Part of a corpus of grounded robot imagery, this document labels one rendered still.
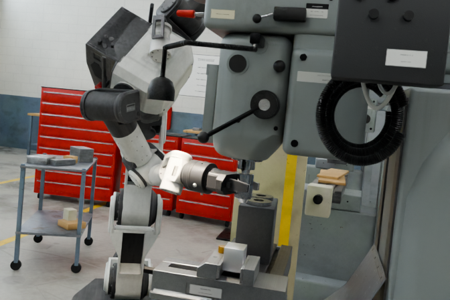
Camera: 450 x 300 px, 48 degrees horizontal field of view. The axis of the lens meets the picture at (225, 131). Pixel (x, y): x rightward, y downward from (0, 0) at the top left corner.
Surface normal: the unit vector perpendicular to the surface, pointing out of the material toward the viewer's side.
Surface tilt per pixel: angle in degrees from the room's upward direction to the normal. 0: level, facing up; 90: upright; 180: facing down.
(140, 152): 107
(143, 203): 81
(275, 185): 90
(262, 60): 90
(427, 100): 90
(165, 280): 90
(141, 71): 58
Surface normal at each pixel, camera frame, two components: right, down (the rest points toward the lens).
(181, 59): 0.75, 0.04
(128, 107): 0.91, 0.07
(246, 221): -0.15, 0.04
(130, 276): 0.12, 0.52
